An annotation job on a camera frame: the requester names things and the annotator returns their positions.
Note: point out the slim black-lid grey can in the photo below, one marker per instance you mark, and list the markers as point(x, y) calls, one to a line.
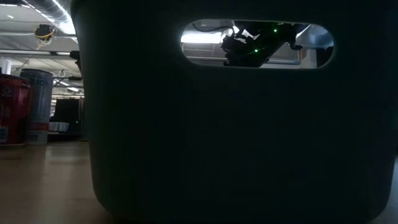
point(38, 105)

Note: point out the white storage tray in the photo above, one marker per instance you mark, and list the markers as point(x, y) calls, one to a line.
point(59, 126)

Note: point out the grey ceiling rail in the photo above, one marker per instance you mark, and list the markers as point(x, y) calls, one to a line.
point(31, 52)

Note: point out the red soda can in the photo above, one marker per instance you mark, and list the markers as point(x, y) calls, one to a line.
point(12, 109)

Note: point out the green plastic bin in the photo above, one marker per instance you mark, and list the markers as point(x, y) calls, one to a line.
point(217, 140)

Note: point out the white column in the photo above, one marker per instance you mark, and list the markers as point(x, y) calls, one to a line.
point(4, 67)

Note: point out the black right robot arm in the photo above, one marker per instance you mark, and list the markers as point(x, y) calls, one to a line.
point(297, 29)

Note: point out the silver ceiling duct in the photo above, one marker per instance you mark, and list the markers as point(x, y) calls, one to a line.
point(53, 11)

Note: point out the black monitor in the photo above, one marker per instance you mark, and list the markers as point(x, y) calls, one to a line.
point(66, 110)

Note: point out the ceiling light panel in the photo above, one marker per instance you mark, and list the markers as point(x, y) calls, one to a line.
point(202, 38)

